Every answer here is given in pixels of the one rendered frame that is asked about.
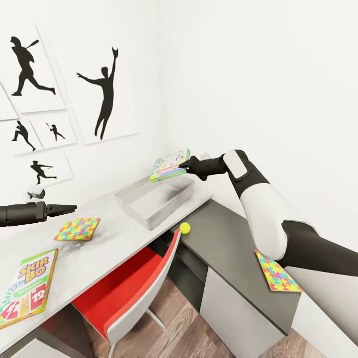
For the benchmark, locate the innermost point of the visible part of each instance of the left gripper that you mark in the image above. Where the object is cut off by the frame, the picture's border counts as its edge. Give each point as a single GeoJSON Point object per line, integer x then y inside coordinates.
{"type": "Point", "coordinates": [29, 213]}

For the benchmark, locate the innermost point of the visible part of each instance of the board game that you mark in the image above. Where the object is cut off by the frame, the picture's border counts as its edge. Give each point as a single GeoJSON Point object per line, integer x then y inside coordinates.
{"type": "Point", "coordinates": [167, 167]}
{"type": "Point", "coordinates": [28, 292]}

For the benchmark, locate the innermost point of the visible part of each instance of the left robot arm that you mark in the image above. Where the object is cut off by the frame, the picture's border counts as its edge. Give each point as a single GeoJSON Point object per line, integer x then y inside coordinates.
{"type": "Point", "coordinates": [33, 211]}

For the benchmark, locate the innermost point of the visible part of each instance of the jigsaw puzzle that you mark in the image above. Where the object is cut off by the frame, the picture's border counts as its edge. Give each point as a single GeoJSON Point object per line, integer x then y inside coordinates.
{"type": "Point", "coordinates": [278, 279]}
{"type": "Point", "coordinates": [81, 229]}

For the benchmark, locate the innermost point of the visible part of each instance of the tennis ball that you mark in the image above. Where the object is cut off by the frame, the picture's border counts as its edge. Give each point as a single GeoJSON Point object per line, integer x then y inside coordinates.
{"type": "Point", "coordinates": [184, 228]}

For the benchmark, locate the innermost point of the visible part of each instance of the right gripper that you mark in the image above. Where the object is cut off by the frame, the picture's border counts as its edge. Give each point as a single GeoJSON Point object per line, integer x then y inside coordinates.
{"type": "Point", "coordinates": [197, 167]}

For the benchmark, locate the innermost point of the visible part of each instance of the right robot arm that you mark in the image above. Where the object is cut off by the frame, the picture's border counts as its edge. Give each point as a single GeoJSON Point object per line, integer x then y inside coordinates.
{"type": "Point", "coordinates": [327, 272]}

